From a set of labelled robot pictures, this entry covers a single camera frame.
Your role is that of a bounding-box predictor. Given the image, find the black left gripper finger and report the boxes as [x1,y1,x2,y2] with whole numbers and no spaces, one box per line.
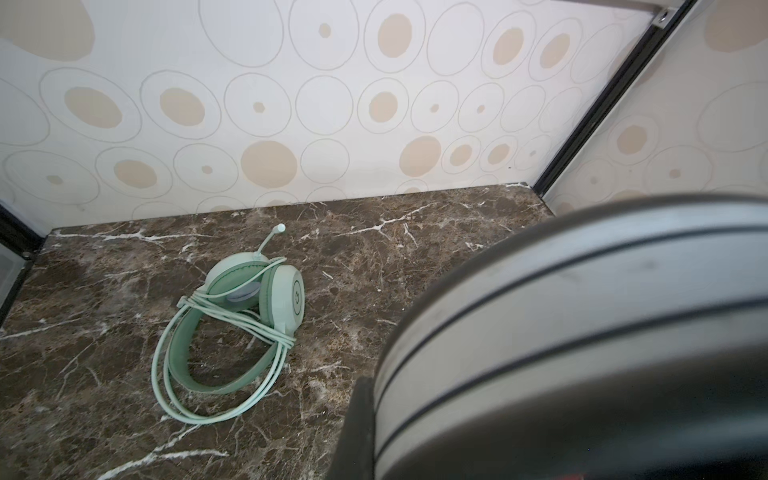
[326,377,375,480]

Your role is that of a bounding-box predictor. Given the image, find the mint green headphones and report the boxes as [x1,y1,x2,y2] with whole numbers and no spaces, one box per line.
[151,223,306,425]

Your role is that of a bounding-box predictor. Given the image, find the black white headphones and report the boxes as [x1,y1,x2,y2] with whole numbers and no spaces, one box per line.
[373,194,767,479]

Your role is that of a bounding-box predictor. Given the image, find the black corner frame post left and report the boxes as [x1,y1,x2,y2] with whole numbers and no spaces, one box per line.
[1,201,46,325]

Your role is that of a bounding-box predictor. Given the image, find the black corner frame post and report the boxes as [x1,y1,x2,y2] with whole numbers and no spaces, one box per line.
[1,201,46,325]
[532,0,698,198]

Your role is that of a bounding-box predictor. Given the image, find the black corner frame post right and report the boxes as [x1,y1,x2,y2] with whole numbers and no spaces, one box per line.
[532,0,698,198]

